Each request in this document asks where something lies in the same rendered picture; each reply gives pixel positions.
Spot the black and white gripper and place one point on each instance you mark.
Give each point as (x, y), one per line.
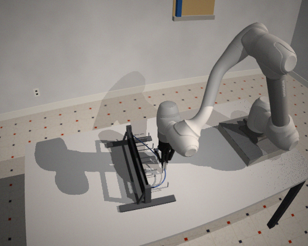
(165, 154)

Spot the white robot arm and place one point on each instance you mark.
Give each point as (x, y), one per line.
(274, 57)

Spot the dark grey rack with cable rings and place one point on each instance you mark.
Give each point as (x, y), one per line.
(142, 177)

